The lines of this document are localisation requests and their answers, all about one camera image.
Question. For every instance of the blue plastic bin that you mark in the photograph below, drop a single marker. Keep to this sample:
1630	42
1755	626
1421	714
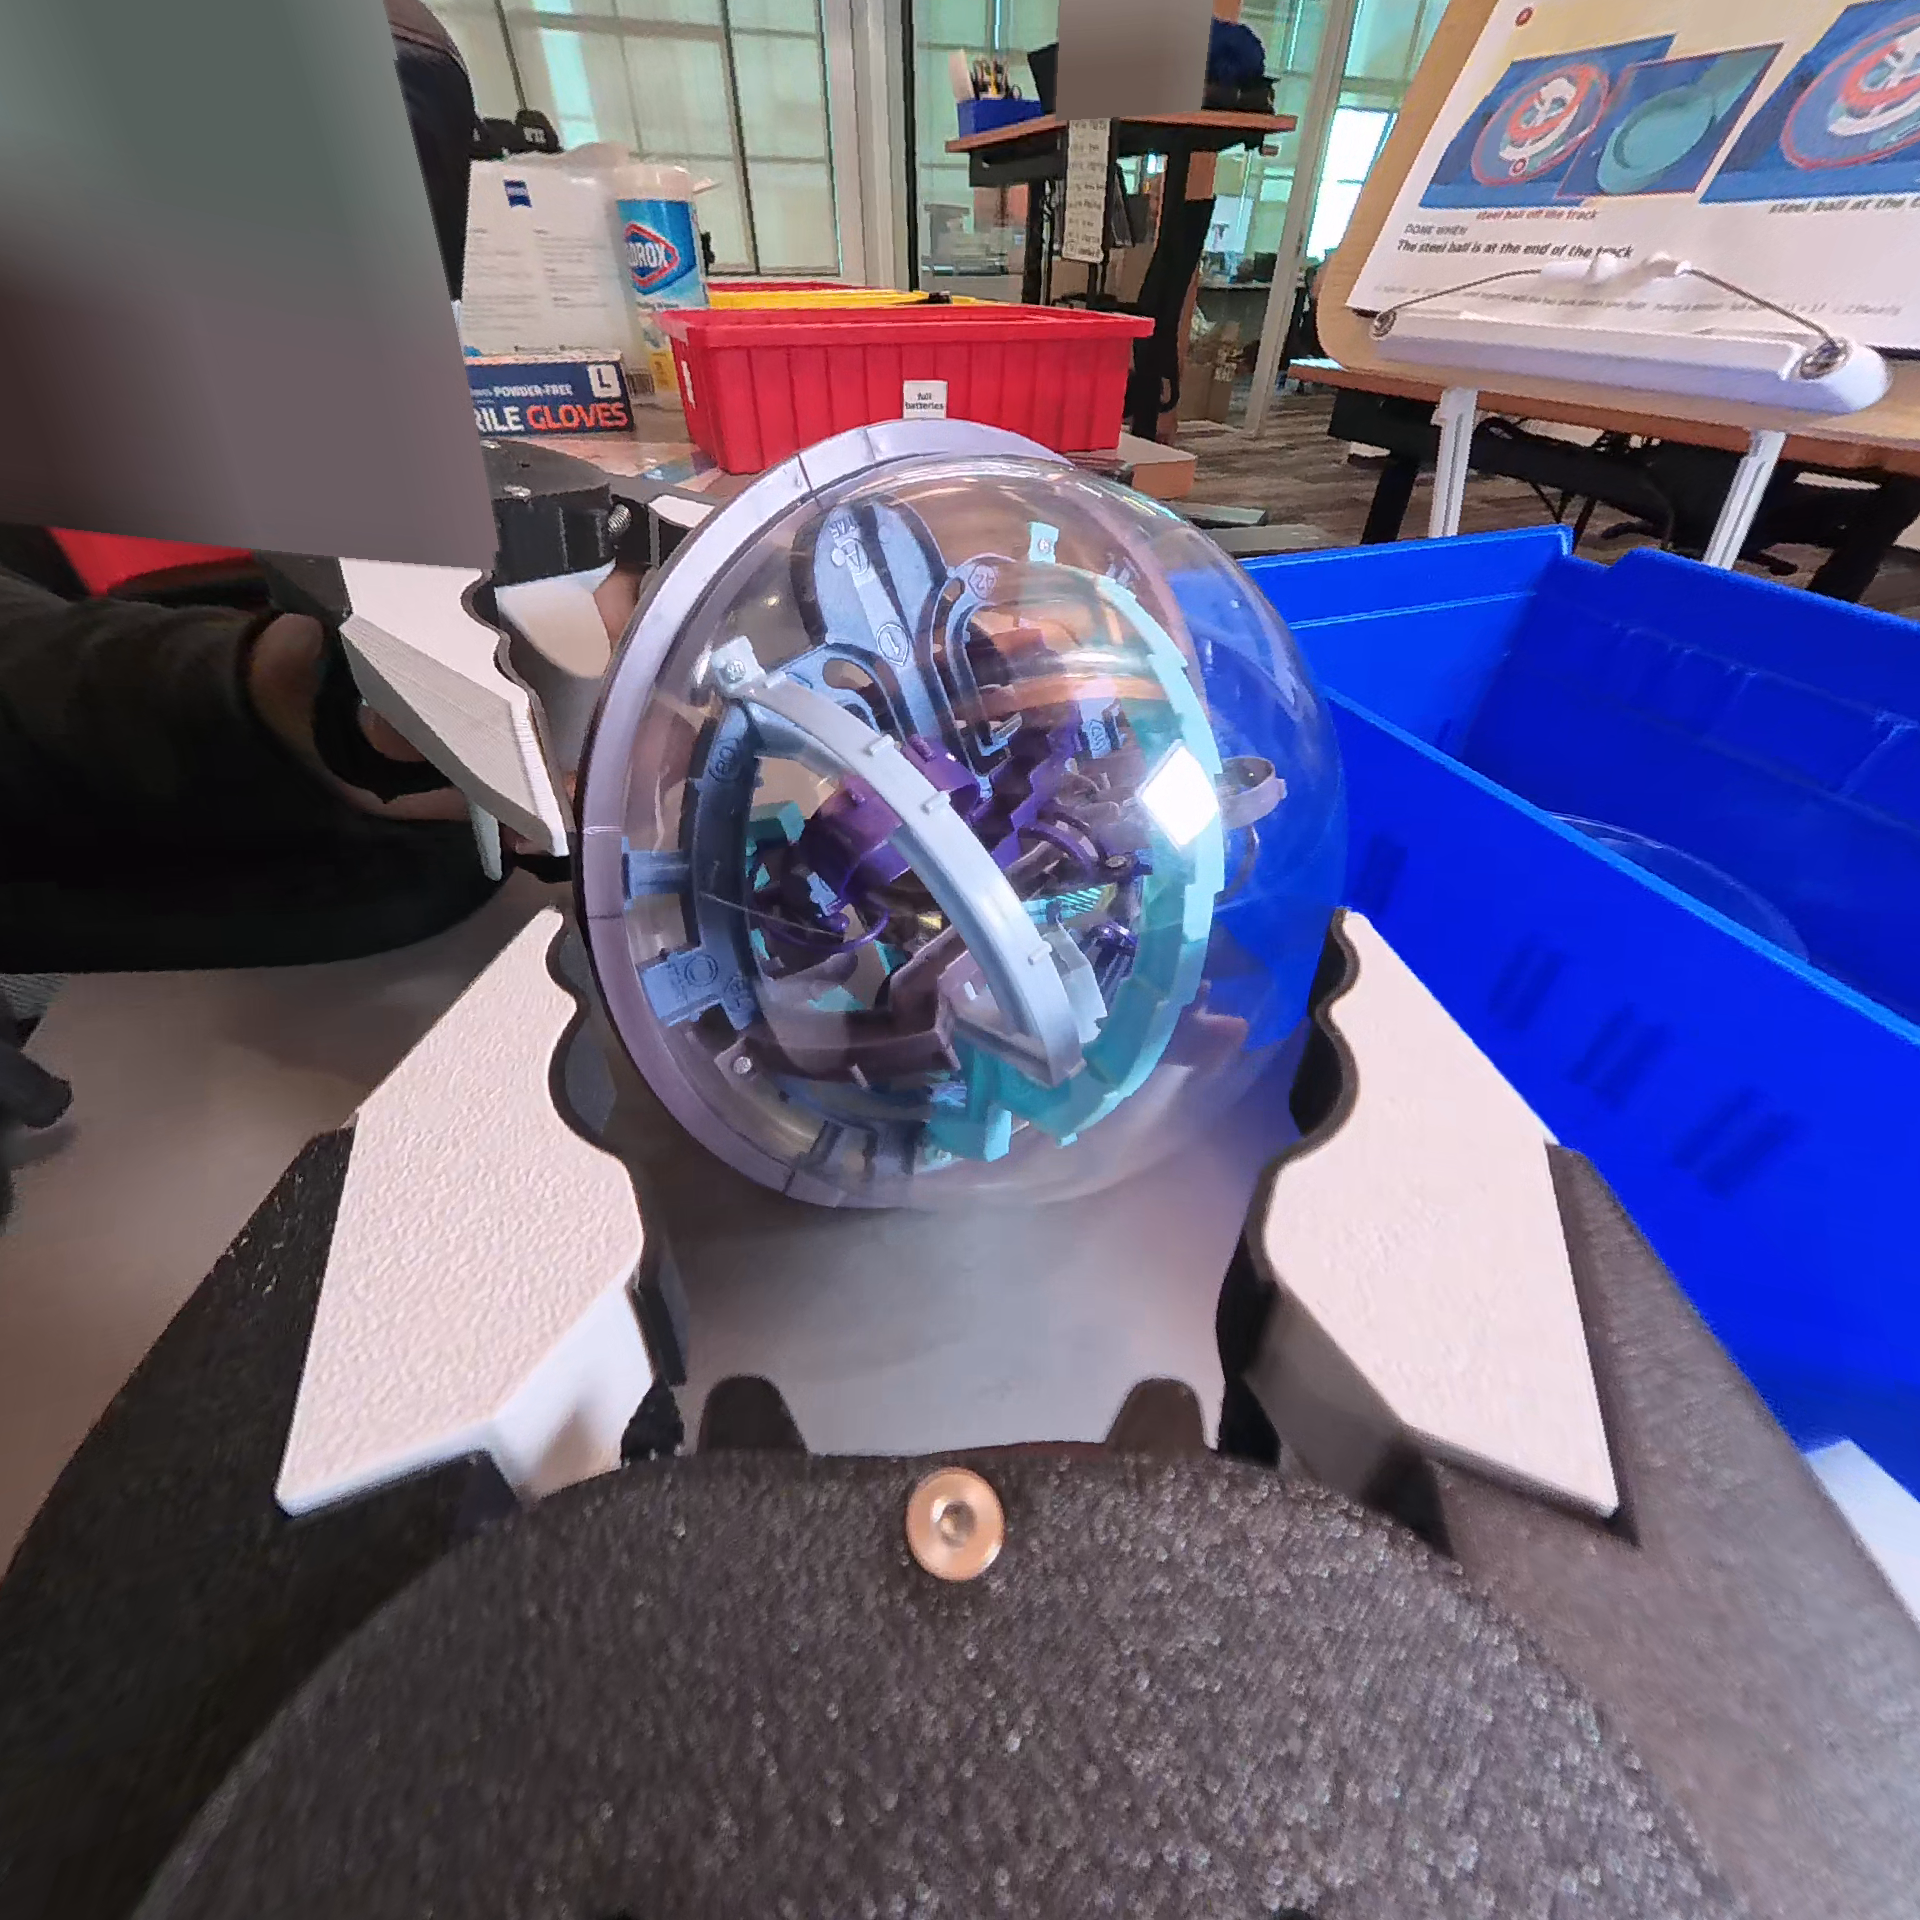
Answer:
1681	930

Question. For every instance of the white wipes canister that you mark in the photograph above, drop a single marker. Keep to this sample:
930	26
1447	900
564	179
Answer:
654	256

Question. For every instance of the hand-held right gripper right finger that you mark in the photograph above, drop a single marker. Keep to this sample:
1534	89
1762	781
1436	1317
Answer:
1442	1291

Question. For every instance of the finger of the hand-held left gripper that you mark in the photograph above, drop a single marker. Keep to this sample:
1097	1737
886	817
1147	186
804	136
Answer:
452	691
573	644

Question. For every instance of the blue glove box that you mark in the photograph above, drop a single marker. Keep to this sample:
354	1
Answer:
557	396

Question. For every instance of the clear plastic maze ball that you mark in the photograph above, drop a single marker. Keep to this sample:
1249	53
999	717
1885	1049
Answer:
961	811

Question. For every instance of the person's left hand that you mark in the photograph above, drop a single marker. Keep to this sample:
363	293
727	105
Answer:
346	707

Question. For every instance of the person's left forearm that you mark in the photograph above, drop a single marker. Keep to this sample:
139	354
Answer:
181	779

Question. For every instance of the red plastic bin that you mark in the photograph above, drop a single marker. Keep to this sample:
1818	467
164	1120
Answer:
902	375

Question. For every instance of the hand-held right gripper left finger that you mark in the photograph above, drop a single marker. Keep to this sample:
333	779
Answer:
467	1291

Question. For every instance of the clear plastic ball stand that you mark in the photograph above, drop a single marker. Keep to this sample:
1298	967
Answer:
1681	872

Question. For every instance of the wooden instruction board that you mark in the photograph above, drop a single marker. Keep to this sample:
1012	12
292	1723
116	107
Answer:
1711	180

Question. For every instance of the yellow plastic bin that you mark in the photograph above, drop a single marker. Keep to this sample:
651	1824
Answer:
812	296

